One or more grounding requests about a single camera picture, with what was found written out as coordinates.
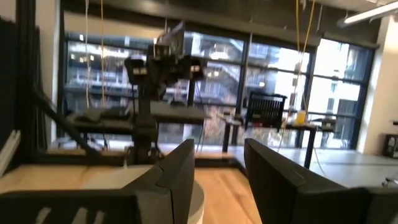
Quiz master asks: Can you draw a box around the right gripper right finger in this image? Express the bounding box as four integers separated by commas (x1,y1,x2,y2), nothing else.
243,138,398,224

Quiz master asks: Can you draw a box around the black box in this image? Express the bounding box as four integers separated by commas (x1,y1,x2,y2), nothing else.
384,133,398,159

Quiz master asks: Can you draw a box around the white ceiling light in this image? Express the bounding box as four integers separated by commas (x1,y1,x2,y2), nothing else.
336,1,398,28

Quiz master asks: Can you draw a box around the large glass window wall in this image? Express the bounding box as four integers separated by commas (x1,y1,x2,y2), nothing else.
62,29,377,150

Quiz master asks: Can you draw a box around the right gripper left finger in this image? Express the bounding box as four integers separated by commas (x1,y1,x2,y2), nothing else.
0,138,195,224

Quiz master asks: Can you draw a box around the silver metal bracket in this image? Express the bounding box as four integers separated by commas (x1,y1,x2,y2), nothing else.
0,129,22,177

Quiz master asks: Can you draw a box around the thin hanging cable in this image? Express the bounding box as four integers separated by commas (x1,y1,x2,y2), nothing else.
84,0,91,108
99,0,106,106

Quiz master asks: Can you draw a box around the yellow hanging cable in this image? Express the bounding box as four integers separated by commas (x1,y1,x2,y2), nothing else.
297,0,315,82

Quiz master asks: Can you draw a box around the black slatted crate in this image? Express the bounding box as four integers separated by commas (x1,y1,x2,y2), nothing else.
244,91,287,131

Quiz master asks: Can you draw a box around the dark desk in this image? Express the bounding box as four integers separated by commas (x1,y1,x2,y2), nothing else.
67,101,212,150

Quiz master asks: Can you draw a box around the yellow cup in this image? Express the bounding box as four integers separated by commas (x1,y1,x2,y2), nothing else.
295,110,307,127

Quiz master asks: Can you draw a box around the black table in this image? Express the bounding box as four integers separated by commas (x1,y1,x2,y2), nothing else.
217,113,338,170

